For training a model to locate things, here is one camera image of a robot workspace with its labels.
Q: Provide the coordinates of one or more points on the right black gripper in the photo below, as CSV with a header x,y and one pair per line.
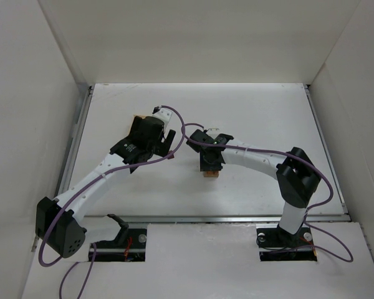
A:
x,y
210,162

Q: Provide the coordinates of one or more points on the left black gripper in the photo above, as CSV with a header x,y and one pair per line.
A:
x,y
161,144

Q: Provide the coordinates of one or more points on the light tan wood block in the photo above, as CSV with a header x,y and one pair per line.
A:
x,y
209,177

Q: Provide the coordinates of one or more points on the light wooden box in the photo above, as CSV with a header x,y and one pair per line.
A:
x,y
136,121

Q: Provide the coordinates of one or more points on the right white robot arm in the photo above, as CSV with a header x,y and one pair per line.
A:
x,y
296,179

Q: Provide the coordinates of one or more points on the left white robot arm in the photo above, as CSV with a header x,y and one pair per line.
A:
x,y
60,221

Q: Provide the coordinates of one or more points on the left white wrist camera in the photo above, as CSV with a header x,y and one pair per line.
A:
x,y
162,114

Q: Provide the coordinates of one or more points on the metal front rail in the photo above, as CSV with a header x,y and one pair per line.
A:
x,y
229,219

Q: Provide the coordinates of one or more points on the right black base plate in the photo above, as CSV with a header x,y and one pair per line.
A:
x,y
275,245

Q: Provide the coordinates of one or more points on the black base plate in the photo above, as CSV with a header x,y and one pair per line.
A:
x,y
275,245
131,248

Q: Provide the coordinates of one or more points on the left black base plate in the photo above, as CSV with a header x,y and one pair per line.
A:
x,y
131,248

